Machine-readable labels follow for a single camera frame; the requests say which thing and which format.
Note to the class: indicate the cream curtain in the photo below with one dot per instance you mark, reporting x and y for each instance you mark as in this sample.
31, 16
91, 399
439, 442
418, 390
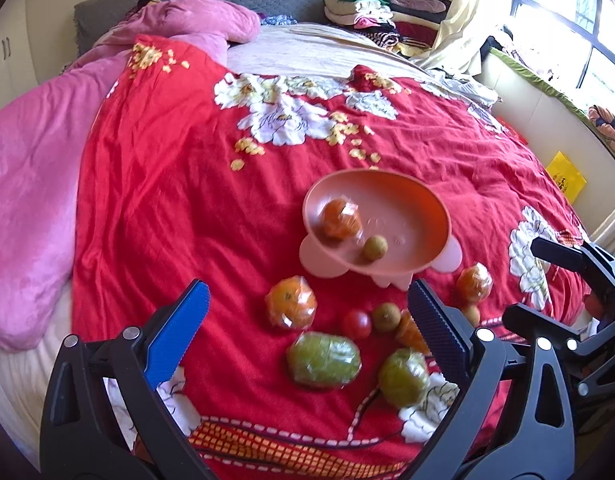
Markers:
467, 15

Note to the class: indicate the white wardrobe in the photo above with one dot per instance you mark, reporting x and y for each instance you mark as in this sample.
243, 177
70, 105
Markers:
17, 55

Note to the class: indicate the black garment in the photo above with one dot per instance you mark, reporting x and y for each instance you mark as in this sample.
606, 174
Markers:
497, 45

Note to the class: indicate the window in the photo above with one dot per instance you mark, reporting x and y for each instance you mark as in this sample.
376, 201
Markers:
572, 15

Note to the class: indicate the floral cushion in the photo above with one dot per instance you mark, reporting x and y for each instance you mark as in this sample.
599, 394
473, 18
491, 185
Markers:
607, 127

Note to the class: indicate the dark red cloth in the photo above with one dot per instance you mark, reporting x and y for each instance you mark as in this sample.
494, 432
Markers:
417, 32

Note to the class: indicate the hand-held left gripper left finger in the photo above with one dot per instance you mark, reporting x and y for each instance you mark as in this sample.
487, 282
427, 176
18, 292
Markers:
180, 335

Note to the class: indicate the red floral blanket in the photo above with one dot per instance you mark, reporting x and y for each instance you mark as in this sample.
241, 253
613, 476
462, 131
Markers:
187, 210

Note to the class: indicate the brown longan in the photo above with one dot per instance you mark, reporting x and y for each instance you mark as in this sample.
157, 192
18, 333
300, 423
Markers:
386, 316
374, 248
471, 314

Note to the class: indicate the red tomato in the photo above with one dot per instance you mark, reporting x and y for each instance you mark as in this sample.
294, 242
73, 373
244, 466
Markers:
357, 324

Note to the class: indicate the white folded clothes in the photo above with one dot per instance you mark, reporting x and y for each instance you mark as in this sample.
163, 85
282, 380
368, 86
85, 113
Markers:
347, 10

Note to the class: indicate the pink quilt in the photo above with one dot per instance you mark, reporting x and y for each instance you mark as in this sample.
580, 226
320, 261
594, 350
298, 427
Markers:
32, 185

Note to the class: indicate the striped garment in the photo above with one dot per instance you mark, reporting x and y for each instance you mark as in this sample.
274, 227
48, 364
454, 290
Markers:
382, 37

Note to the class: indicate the mauve garment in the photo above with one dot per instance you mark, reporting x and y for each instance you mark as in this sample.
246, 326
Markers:
417, 2

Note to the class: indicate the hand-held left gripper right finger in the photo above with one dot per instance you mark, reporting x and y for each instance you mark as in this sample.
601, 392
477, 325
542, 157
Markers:
440, 335

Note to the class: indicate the cream window bench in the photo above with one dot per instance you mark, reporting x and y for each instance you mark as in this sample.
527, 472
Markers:
537, 105

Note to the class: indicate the beige bed sheet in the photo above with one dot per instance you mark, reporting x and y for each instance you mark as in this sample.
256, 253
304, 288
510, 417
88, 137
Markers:
307, 50

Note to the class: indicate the green orange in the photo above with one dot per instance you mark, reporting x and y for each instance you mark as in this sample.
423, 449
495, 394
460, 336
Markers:
323, 360
403, 377

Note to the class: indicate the blue patterned cloth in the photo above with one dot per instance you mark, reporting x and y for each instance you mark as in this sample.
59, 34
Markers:
280, 20

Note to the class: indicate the pink plastic bowl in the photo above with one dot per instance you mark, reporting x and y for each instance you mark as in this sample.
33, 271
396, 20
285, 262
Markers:
412, 210

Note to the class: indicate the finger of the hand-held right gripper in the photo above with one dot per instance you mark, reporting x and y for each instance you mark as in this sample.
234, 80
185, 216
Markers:
547, 325
562, 257

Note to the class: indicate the white crumpled cloth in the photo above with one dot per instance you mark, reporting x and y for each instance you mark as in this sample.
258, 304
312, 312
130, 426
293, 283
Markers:
462, 85

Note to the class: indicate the yellow paper bag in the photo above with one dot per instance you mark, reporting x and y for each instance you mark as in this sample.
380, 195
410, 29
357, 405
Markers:
566, 177

